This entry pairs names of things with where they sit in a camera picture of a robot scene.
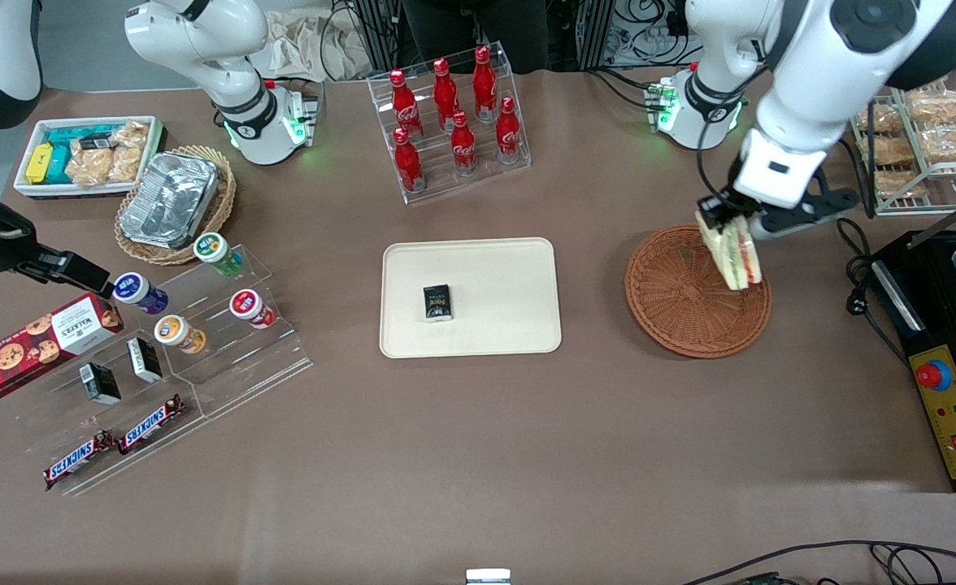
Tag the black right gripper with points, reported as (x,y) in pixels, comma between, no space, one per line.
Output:
(2,246)

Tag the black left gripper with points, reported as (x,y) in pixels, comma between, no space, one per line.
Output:
(725,206)

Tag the triangle sandwich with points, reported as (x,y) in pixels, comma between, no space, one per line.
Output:
(738,260)

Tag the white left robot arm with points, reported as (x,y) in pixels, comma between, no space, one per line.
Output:
(803,89)

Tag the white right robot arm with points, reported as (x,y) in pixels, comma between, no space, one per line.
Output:
(202,32)

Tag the brown wicker basket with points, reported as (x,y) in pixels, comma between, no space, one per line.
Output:
(689,309)

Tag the light wicker basket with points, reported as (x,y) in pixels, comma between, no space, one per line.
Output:
(222,203)

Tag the cream plastic tray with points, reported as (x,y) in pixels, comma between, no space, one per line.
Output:
(494,301)

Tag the purple lid gum jar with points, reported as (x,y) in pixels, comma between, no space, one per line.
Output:
(135,291)

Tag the red Walkers shortbread box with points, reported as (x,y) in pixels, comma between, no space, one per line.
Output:
(43,343)

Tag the white plastic bin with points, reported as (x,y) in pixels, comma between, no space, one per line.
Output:
(27,191)

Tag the teal snack box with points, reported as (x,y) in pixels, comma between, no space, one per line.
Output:
(59,166)
(76,135)

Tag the clear bag of crackers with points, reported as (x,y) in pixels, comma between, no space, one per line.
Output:
(130,134)
(89,166)
(126,164)

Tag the yellow snack packet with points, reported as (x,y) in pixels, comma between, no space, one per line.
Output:
(39,162)

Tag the small black barcode box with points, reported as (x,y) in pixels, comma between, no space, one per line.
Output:
(145,360)
(100,383)

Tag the orange lid gum jar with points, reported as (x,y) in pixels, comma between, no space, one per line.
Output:
(175,333)

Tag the silver foil packets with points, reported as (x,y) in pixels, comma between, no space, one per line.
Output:
(173,199)

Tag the green lid gum jar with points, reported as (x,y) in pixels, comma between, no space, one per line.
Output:
(214,249)

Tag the wrapped bread pack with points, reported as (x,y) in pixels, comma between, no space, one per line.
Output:
(953,144)
(941,106)
(901,184)
(884,119)
(888,152)

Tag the Snickers chocolate bar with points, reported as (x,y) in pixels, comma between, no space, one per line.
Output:
(151,424)
(78,461)

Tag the red lid gum jar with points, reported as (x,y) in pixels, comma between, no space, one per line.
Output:
(249,305)

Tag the clear acrylic stepped snack stand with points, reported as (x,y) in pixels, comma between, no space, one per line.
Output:
(234,366)

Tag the red cola bottle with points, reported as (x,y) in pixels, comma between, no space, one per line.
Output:
(484,81)
(509,132)
(445,93)
(403,106)
(409,162)
(463,145)

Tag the clear acrylic bottle stand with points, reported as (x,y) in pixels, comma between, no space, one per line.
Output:
(445,183)

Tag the small black Face box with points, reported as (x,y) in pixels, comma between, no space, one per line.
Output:
(437,303)

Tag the black machine with yellow panel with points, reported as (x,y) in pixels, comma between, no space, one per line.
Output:
(953,422)

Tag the person in black clothes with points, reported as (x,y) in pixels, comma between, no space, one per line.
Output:
(478,32)

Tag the crumpled clear plastic bag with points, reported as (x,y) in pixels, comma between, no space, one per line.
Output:
(299,45)

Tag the small white device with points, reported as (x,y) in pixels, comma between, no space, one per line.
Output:
(488,578)

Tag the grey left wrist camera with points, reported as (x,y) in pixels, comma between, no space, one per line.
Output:
(803,223)

